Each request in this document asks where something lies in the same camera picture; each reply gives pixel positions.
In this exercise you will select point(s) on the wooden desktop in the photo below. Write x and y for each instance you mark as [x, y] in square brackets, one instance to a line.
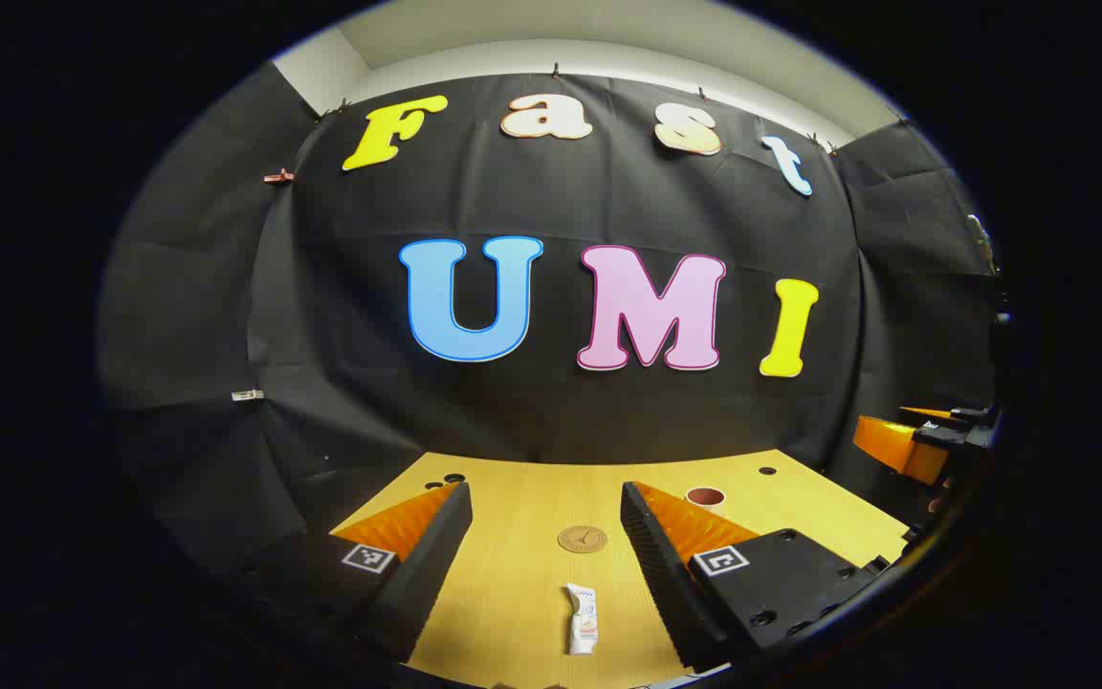
[522, 574]

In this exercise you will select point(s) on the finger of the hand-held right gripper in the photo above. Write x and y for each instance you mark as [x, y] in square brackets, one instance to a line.
[934, 415]
[900, 448]

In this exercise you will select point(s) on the round brown coaster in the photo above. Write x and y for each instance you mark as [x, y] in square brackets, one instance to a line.
[582, 539]

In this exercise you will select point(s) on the white cloth clip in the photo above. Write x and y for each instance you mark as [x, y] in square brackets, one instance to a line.
[247, 394]

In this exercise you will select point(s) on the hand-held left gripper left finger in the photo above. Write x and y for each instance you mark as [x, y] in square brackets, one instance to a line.
[422, 584]

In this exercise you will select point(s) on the red cloth clip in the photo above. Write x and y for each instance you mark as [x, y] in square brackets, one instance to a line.
[278, 176]

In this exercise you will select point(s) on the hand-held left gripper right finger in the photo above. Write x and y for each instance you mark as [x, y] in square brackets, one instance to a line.
[661, 584]

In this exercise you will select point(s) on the beige cup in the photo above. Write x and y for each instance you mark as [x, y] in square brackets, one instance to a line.
[705, 497]

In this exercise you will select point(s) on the white toothpaste tube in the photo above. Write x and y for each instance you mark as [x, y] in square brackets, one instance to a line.
[582, 619]

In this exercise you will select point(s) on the black backdrop cloth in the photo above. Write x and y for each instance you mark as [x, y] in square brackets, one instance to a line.
[561, 191]

